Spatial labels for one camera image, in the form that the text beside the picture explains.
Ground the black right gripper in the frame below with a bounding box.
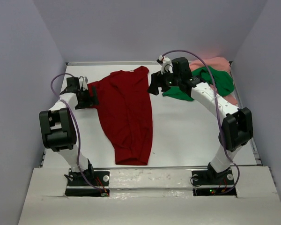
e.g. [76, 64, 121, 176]
[146, 67, 181, 96]

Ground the red t-shirt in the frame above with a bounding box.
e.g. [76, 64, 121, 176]
[88, 66, 153, 165]

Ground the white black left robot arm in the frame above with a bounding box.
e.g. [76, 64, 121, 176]
[39, 74, 99, 185]

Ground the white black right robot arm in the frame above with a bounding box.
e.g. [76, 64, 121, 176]
[148, 55, 253, 185]

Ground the pink t-shirt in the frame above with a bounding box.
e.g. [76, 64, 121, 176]
[190, 57, 238, 105]

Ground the green t-shirt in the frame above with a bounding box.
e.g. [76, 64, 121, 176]
[163, 66, 237, 105]

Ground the white front cover board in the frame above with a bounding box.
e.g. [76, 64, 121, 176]
[19, 166, 281, 225]

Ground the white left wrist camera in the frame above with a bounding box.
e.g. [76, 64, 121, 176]
[79, 76, 88, 91]

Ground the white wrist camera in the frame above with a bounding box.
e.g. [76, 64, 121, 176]
[157, 55, 172, 74]
[79, 76, 88, 91]

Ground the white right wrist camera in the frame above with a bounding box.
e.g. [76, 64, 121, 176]
[157, 55, 172, 74]

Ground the aluminium left table rail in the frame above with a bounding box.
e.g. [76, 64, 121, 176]
[38, 150, 46, 168]

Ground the aluminium table rail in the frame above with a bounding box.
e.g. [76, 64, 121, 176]
[229, 62, 263, 166]
[38, 150, 46, 168]

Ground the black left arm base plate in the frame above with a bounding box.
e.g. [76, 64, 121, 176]
[64, 170, 110, 197]

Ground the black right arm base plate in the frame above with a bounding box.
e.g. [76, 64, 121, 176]
[190, 169, 237, 196]

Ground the aluminium right table rail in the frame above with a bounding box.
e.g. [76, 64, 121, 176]
[229, 62, 263, 166]

